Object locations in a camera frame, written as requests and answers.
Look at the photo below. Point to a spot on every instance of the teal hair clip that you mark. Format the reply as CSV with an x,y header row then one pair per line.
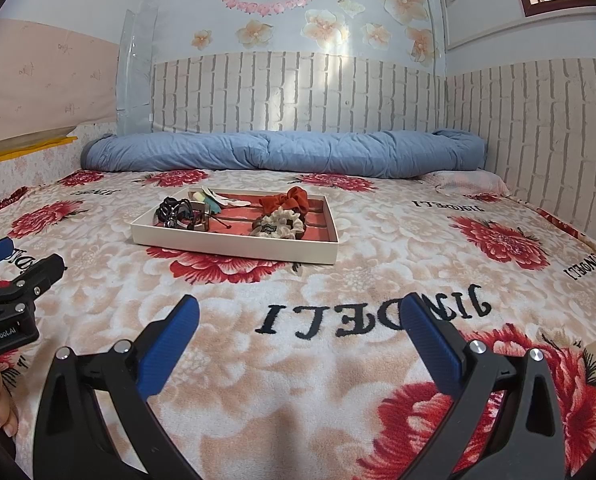
x,y
214,202

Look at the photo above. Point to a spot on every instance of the orange scrunchie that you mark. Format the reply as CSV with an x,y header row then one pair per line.
x,y
285,201

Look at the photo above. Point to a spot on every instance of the blue duvet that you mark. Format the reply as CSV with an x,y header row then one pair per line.
x,y
278,152

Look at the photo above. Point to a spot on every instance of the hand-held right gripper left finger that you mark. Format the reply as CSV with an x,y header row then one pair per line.
x,y
170,345

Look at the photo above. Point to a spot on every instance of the clear plastic sheet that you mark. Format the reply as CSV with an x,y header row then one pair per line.
x,y
137,70

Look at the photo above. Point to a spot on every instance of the yellow board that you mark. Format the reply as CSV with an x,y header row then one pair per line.
x,y
23,147

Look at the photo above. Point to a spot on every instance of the floral printed blanket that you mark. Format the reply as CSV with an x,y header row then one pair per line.
x,y
328,310

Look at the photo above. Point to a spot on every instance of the white tray with brick lining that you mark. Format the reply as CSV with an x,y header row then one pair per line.
x,y
238,246

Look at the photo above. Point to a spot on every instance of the clear brown claw hair clip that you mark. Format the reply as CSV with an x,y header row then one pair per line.
x,y
200,216

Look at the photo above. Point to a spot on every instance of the floral pillow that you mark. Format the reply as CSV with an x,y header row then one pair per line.
x,y
473,182

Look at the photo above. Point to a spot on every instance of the pink patterned panel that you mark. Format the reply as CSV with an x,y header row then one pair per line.
x,y
43,85

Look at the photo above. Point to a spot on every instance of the beige scrunchie with black label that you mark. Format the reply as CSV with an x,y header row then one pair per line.
x,y
278,222

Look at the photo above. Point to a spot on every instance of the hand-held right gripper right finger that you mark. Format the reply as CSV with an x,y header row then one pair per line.
x,y
433,350

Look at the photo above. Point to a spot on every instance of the flower wall stickers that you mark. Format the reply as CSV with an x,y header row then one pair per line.
x,y
328,25

